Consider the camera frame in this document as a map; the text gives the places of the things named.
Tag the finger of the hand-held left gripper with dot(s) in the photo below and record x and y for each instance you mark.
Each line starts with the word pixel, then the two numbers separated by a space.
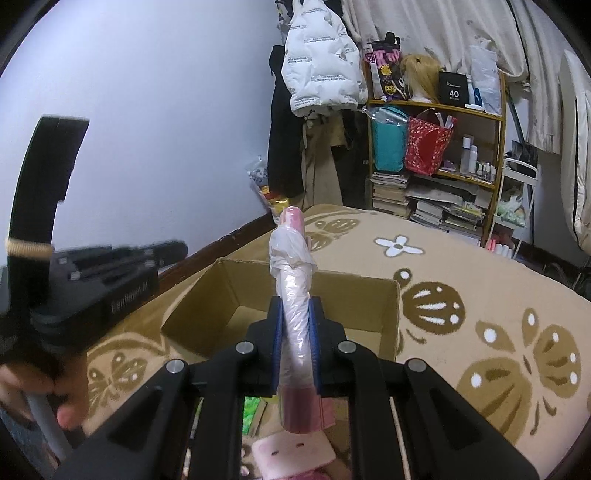
pixel 166 251
pixel 120 274

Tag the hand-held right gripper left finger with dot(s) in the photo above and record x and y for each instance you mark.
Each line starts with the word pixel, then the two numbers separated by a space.
pixel 277 350

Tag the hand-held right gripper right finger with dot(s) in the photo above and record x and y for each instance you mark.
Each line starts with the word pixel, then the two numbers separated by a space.
pixel 315 350

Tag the plastic-wrapped pink cloth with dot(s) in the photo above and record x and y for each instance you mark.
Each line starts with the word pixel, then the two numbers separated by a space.
pixel 295 286

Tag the brown cardboard box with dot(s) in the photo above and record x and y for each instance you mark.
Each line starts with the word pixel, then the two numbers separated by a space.
pixel 231 286

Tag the pink roll plush pillow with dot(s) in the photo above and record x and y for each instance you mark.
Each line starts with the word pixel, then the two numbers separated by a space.
pixel 291 454

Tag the person's left hand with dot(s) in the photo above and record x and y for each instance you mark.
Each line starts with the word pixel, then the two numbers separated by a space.
pixel 71 415

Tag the green tissue packet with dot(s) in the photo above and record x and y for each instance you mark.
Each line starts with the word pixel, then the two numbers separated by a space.
pixel 251 410

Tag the clear plastic bag of toys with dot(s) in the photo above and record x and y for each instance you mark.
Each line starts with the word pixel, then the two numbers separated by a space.
pixel 268 194

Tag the beige floral patterned rug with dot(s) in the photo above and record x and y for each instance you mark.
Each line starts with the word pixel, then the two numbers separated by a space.
pixel 438 277

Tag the black hanging coat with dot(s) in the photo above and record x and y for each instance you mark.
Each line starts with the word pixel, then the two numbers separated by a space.
pixel 281 138

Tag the neat stack of books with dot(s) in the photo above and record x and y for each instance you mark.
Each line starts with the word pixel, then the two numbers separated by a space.
pixel 390 194

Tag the beige hanging garment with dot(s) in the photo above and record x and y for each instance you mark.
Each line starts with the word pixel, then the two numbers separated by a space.
pixel 318 161

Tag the black hanging pants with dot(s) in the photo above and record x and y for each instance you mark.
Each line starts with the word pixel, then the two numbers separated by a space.
pixel 353 161

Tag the messy pile of books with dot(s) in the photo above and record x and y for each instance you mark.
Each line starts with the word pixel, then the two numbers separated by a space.
pixel 448 210

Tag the teal bag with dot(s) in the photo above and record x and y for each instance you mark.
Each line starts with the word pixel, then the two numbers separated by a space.
pixel 390 143

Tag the yellow wooden shelf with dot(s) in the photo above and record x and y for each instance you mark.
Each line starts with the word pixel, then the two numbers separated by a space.
pixel 471 179

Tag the red patterned bag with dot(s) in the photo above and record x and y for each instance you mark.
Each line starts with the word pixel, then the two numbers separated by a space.
pixel 427 147

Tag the white printed plastic bag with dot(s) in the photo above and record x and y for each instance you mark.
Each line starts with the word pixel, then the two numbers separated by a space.
pixel 318 60

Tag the short white bottle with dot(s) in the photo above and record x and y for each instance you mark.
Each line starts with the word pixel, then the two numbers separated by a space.
pixel 474 161

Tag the row of small cosmetic bottles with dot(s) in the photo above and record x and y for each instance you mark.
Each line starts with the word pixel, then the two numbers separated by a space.
pixel 487 173

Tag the tall white bottle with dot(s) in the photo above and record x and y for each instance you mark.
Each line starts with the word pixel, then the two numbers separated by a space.
pixel 466 154

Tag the white metal cart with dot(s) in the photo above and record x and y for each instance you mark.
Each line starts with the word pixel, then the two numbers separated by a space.
pixel 521 168

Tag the black pink printed tote bag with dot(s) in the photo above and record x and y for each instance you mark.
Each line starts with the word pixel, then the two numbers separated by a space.
pixel 385 69

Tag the black cardboard box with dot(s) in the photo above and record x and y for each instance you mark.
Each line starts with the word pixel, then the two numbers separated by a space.
pixel 452 90

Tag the blond wig on mannequin head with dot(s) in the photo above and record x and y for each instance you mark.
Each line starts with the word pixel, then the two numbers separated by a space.
pixel 418 74

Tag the cream curtain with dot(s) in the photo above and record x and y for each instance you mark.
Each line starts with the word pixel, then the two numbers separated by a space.
pixel 438 23

